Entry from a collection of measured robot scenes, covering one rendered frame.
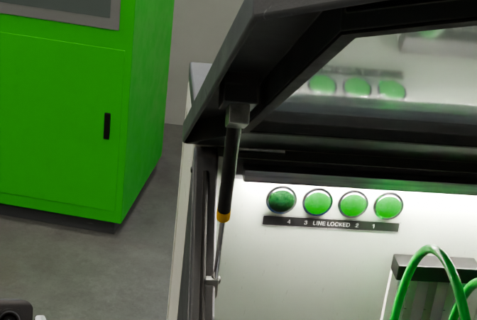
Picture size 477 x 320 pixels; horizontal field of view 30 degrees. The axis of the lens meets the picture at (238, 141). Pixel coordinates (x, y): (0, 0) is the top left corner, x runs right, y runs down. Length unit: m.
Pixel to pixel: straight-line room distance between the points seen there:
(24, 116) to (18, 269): 0.66
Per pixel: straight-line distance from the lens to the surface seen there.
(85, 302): 3.65
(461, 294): 1.24
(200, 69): 1.66
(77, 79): 3.82
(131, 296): 3.69
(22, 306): 0.86
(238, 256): 1.51
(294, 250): 1.51
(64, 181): 4.02
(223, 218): 1.21
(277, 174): 1.41
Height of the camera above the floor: 2.02
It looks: 23 degrees down
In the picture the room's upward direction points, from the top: 7 degrees clockwise
